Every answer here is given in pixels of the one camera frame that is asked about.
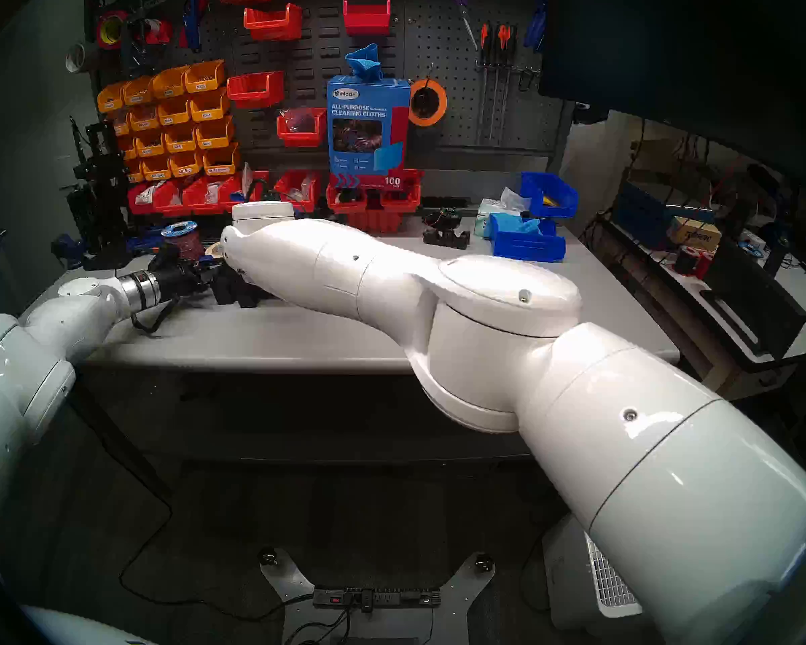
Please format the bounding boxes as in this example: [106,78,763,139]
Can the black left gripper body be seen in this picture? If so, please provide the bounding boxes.
[153,262,204,300]

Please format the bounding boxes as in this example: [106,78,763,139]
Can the black 3D printed piece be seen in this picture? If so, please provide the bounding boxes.
[212,266,239,306]
[236,274,273,310]

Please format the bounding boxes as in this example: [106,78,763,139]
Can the blue clamp on bench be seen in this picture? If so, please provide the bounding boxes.
[125,224,169,251]

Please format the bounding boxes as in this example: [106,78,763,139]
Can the black hanging clamp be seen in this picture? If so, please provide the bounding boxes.
[120,2,154,80]

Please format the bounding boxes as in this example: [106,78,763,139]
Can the small black printed part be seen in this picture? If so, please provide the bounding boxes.
[423,226,472,250]

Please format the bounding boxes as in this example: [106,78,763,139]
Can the blue bench vise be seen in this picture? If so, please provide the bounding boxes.
[50,232,90,268]

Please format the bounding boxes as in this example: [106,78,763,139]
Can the black equipment stand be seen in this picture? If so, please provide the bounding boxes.
[66,116,130,269]

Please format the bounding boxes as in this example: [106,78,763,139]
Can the upturned red bin stack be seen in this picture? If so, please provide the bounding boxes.
[346,210,405,234]

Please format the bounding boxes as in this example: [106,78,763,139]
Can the blue cleaning cloths box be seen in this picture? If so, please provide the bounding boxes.
[327,75,412,189]

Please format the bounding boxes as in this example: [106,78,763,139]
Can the red white hanging item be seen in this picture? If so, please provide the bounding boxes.
[138,17,174,46]

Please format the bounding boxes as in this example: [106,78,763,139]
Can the dark louvered bin panel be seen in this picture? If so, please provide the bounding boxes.
[195,0,407,155]

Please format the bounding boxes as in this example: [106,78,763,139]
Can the blue hanging hand tool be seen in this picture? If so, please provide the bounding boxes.
[179,0,208,52]

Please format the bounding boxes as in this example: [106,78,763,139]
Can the red and yellow tape roll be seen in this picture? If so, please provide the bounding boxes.
[95,9,130,52]

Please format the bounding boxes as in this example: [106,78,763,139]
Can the blue cloth in box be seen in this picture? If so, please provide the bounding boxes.
[345,43,384,82]

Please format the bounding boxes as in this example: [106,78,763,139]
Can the green tissue box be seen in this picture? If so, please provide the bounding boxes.
[475,187,533,239]

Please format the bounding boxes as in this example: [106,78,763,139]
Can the orange tape reel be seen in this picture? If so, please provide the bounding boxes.
[408,78,449,128]

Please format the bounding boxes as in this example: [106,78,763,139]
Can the blue cloth in bin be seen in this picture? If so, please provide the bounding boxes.
[496,214,545,237]

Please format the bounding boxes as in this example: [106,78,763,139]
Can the blue storage bin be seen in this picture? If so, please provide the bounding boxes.
[489,214,568,263]
[521,172,580,220]

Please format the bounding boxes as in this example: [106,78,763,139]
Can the grey perforated pegboard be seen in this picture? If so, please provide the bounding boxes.
[403,0,573,155]

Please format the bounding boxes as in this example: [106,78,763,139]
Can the black power strip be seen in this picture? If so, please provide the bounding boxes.
[312,585,443,609]

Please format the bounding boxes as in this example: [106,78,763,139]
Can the dark blue equipment box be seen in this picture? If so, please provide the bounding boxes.
[610,179,718,249]

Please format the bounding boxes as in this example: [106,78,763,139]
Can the small cardboard box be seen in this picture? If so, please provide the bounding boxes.
[665,215,723,249]

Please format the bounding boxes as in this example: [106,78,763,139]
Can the white air purifier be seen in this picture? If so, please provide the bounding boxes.
[544,513,645,632]

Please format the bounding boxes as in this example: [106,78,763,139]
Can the large black monitor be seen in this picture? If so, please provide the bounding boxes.
[537,0,806,189]

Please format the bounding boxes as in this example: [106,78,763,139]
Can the black tilted screen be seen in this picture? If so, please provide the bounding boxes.
[701,236,806,361]

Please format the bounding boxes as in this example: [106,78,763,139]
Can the red wire spool blue cap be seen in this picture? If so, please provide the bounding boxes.
[161,220,200,260]

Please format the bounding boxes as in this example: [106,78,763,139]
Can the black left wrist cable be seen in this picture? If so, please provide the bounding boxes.
[131,298,179,335]

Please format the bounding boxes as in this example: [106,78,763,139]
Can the black floor cable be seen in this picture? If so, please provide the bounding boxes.
[101,442,316,623]

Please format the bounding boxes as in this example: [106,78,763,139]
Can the grey duct tape roll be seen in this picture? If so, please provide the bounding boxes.
[64,42,100,75]

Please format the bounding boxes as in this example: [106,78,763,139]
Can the purple handled scissors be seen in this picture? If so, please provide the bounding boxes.
[442,0,479,50]

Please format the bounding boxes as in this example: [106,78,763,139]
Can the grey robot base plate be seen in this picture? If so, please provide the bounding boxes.
[259,548,496,645]

